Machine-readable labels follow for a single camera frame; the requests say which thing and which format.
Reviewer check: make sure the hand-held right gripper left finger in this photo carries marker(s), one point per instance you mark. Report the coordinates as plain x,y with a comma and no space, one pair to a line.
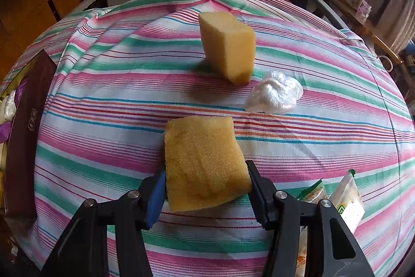
155,199

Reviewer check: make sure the green-edged cracker packet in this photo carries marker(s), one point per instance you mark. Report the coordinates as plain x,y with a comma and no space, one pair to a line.
348,209

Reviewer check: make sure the cream white plastic bundle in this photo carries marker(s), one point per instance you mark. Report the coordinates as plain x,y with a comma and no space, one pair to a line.
9,106

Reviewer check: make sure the yellow-lined storage box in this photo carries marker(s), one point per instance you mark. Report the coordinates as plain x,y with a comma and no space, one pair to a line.
26,147

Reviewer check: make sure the orange print cracker packet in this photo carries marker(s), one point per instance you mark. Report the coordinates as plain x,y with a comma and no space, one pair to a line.
313,194

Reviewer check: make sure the clear plastic bundle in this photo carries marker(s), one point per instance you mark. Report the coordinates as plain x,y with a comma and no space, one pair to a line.
275,95

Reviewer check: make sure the wooden side desk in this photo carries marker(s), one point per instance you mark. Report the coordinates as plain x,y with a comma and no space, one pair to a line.
373,34

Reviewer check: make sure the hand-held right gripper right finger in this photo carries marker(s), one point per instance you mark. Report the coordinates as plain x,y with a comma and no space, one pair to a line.
259,199

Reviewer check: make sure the striped curtain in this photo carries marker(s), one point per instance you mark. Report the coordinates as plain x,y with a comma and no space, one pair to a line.
400,14

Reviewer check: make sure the striped tablecloth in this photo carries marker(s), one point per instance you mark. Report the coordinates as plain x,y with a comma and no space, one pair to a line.
113,108

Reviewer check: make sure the yellow sponge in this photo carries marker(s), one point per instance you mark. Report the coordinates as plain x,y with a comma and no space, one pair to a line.
201,163
227,50

